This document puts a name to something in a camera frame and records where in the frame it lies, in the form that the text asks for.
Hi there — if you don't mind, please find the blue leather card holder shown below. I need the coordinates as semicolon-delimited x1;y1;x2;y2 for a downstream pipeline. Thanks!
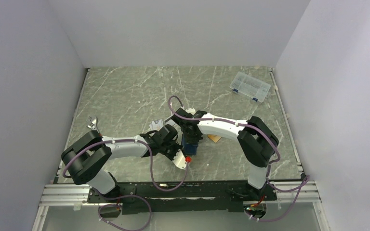
181;133;199;156

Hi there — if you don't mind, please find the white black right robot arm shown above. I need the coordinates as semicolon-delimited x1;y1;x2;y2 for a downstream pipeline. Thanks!
171;108;279;200

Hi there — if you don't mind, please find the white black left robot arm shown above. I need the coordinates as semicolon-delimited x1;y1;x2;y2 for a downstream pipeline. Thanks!
61;125;189;202

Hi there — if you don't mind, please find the clear plastic organizer box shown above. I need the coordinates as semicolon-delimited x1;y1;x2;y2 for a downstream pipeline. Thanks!
229;72;271;103

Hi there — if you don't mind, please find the red utility knife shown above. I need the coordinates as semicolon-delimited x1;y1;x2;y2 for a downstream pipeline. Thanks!
86;116;101;134

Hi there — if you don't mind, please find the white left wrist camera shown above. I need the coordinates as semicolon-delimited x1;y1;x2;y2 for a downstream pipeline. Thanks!
172;150;192;170

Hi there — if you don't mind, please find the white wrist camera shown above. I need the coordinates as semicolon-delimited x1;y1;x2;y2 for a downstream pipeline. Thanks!
185;108;196;116
172;150;192;170

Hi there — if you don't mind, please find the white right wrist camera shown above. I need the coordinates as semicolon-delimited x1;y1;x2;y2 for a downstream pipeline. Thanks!
185;108;196;116

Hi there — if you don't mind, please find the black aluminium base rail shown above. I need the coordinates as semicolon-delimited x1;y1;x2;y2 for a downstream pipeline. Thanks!
39;180;321;215

